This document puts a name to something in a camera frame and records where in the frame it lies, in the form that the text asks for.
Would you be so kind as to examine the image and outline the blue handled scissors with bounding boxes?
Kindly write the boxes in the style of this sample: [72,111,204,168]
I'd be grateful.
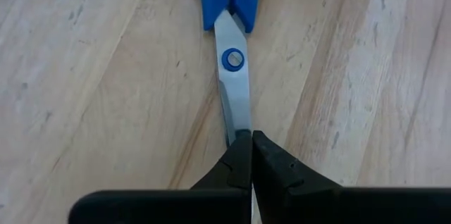
[192,0,265,147]

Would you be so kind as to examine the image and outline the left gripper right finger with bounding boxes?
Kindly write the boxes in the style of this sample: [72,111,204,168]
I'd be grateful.
[252,131,451,224]

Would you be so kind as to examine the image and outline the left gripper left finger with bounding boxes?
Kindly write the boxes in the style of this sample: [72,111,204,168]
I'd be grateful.
[68,130,253,224]

